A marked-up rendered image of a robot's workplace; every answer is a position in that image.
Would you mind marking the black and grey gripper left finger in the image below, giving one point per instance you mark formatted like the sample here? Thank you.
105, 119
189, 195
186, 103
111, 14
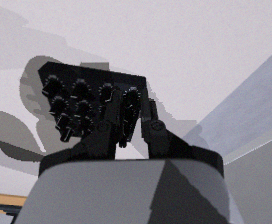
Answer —
99, 145

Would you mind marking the black knob box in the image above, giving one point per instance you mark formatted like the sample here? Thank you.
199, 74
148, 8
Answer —
77, 89

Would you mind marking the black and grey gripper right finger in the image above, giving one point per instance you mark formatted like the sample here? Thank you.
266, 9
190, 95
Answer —
161, 142

